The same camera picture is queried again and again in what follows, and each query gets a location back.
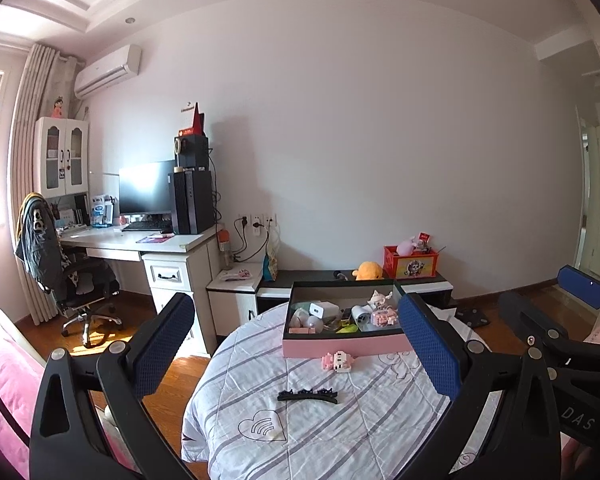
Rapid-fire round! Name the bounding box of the white glass-door cabinet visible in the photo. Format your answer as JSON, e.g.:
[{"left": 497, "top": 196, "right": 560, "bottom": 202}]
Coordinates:
[{"left": 33, "top": 116, "right": 90, "bottom": 198}]

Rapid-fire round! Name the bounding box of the black computer tower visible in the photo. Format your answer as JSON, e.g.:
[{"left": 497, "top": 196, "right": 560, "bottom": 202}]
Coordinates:
[{"left": 168, "top": 169, "right": 215, "bottom": 236}]

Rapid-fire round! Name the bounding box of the pink block pig toy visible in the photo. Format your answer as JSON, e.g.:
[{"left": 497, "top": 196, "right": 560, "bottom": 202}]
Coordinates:
[{"left": 321, "top": 352, "right": 356, "bottom": 373}]

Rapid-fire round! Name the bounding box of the red white card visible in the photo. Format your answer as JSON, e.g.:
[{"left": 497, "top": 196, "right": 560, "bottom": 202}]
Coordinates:
[{"left": 180, "top": 101, "right": 206, "bottom": 137}]

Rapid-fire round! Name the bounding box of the white round device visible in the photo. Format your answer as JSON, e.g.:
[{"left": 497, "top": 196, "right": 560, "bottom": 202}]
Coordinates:
[{"left": 290, "top": 312, "right": 326, "bottom": 333}]

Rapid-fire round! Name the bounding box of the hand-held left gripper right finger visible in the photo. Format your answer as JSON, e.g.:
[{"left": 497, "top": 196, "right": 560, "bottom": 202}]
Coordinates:
[{"left": 399, "top": 292, "right": 563, "bottom": 480}]

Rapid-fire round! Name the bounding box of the white striped bed quilt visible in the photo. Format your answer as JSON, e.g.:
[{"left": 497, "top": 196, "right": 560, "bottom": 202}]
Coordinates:
[{"left": 181, "top": 302, "right": 491, "bottom": 480}]

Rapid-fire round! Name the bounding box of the blue white desk box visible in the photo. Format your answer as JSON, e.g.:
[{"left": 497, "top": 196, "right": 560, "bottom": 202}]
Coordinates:
[{"left": 90, "top": 194, "right": 116, "bottom": 226}]

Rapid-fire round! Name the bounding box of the black power cable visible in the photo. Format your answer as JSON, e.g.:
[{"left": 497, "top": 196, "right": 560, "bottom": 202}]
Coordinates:
[{"left": 230, "top": 220, "right": 271, "bottom": 263}]

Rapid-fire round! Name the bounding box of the bright pink blanket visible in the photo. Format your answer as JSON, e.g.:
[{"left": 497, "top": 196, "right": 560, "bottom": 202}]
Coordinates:
[{"left": 0, "top": 335, "right": 46, "bottom": 480}]

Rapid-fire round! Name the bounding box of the black bathroom scale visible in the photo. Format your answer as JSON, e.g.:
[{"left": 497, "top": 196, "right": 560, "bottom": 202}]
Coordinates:
[{"left": 452, "top": 308, "right": 492, "bottom": 331}]

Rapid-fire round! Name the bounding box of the black office chair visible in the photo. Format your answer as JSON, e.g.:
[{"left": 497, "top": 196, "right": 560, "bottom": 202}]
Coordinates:
[{"left": 45, "top": 255, "right": 126, "bottom": 348}]

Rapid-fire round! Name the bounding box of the orange-lid bottle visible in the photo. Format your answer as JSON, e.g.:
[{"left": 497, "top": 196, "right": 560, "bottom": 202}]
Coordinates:
[{"left": 217, "top": 230, "right": 232, "bottom": 271}]

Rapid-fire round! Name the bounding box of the white desk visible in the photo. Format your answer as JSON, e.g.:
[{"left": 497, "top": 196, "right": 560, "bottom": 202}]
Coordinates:
[{"left": 55, "top": 222, "right": 223, "bottom": 358}]

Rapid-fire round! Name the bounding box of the black speaker box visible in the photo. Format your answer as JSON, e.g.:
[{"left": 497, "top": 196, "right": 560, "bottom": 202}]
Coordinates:
[{"left": 174, "top": 133, "right": 210, "bottom": 171}]

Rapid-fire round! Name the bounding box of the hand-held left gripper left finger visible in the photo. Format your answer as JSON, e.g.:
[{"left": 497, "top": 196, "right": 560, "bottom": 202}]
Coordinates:
[{"left": 29, "top": 291, "right": 197, "bottom": 480}]

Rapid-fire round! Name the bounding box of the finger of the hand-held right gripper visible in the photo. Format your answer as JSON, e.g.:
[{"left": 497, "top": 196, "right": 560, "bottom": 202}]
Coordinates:
[
  {"left": 555, "top": 264, "right": 600, "bottom": 311},
  {"left": 497, "top": 290, "right": 571, "bottom": 356}
]

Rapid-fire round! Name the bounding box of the black hair clip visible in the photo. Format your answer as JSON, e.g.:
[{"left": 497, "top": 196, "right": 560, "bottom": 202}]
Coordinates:
[{"left": 277, "top": 388, "right": 340, "bottom": 405}]

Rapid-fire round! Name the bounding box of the black white low cabinet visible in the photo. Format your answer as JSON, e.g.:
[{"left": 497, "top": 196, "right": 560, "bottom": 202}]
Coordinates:
[{"left": 206, "top": 262, "right": 455, "bottom": 336}]

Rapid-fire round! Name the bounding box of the red storage box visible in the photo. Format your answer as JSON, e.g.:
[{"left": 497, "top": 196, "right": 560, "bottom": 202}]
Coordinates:
[{"left": 383, "top": 245, "right": 441, "bottom": 280}]

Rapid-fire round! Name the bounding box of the black computer monitor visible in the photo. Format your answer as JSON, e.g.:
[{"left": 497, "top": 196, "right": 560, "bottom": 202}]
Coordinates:
[{"left": 118, "top": 161, "right": 176, "bottom": 221}]

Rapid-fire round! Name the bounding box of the white air conditioner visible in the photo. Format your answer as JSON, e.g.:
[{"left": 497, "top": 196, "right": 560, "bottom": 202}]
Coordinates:
[{"left": 74, "top": 44, "right": 143, "bottom": 99}]

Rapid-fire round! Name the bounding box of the dark jacket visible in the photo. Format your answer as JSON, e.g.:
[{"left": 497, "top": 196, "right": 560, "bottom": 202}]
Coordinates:
[{"left": 14, "top": 192, "right": 63, "bottom": 281}]

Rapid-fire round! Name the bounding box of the pink storage box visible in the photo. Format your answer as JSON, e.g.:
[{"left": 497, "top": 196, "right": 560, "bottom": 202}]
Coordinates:
[{"left": 282, "top": 280, "right": 416, "bottom": 359}]

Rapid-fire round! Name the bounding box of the yellow octopus plush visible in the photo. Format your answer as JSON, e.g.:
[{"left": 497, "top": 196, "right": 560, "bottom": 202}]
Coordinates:
[{"left": 351, "top": 261, "right": 385, "bottom": 281}]

